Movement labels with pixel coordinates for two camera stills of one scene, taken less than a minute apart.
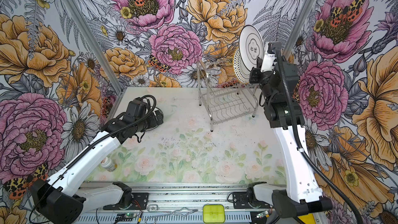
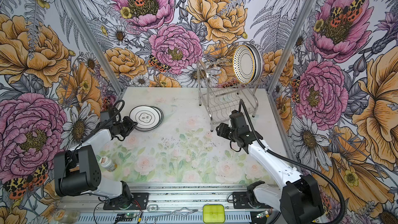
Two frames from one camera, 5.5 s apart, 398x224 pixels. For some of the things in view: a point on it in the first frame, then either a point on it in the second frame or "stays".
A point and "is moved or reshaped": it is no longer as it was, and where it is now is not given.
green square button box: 213,213 stays
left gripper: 153,121 → 131,125
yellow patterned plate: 242,72 stays
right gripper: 256,71 → 222,130
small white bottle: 108,164 stays
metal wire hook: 183,211 stays
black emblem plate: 251,47 is moved or reshaped
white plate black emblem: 154,109 stays
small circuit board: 125,217 stays
